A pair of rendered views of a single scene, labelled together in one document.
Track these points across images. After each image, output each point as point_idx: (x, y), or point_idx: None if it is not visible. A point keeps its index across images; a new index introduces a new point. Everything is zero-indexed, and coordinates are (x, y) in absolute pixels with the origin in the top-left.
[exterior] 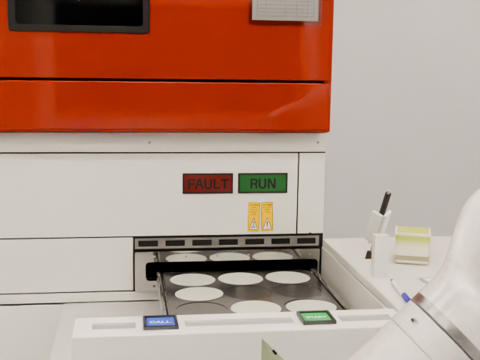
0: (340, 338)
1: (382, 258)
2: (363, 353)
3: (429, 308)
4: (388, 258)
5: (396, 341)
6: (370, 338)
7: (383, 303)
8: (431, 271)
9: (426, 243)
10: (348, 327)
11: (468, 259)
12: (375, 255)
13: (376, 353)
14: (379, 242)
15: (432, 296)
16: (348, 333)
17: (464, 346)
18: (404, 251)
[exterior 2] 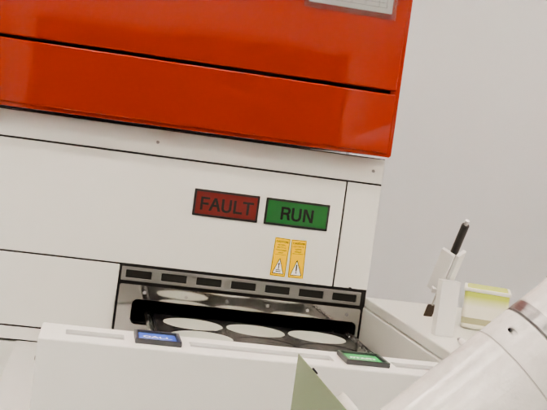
0: (393, 387)
1: (448, 311)
2: (439, 369)
3: (533, 316)
4: (456, 312)
5: (485, 354)
6: (448, 355)
7: None
8: None
9: (505, 304)
10: (404, 372)
11: None
12: (439, 306)
13: (457, 368)
14: (447, 290)
15: (538, 302)
16: (405, 381)
17: None
18: (474, 312)
